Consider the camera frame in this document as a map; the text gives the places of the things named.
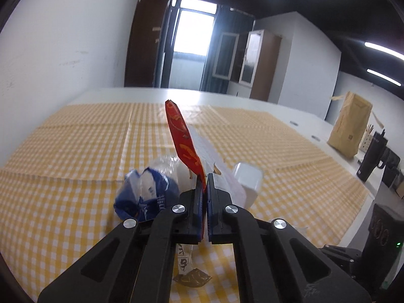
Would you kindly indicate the dark curtain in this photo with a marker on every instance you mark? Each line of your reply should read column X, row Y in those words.
column 233, row 20

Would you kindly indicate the window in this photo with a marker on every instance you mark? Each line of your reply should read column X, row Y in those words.
column 192, row 31

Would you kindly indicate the brown paper bag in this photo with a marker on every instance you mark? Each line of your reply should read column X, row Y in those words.
column 350, row 126

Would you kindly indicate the clear plastic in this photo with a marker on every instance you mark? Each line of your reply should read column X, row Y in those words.
column 165, row 164

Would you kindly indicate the red snack wrapper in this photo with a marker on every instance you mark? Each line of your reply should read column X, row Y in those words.
column 183, row 139

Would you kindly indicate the white paper sheet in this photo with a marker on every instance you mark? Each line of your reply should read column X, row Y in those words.
column 205, row 146

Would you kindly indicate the yellow checkered tablecloth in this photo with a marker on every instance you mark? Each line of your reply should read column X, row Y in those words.
column 79, row 151

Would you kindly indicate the wooden utensil holder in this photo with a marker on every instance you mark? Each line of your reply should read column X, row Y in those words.
column 366, row 141

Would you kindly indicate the white label strip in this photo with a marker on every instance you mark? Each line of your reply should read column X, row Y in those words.
column 184, row 258

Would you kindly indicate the brown small wrapper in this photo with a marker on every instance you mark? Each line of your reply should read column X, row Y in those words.
column 192, row 278

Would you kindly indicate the brown glass-door cabinet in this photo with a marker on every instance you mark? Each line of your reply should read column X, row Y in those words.
column 268, row 69

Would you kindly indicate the tall brown cabinet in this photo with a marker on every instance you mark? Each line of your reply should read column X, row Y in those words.
column 142, row 44

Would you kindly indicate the black device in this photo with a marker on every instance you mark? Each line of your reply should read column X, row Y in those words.
column 390, row 157

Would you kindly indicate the black tumbler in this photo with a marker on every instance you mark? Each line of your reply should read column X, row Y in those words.
column 371, row 159

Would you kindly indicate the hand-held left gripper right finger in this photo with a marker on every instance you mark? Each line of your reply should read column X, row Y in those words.
column 212, row 214

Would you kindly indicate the ceiling tube light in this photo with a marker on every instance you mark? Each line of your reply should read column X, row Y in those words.
column 383, row 49
column 383, row 76

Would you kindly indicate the blue wrapper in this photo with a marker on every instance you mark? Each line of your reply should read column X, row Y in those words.
column 151, row 192

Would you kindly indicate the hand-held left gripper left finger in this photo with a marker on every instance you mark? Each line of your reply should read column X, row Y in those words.
column 199, row 214

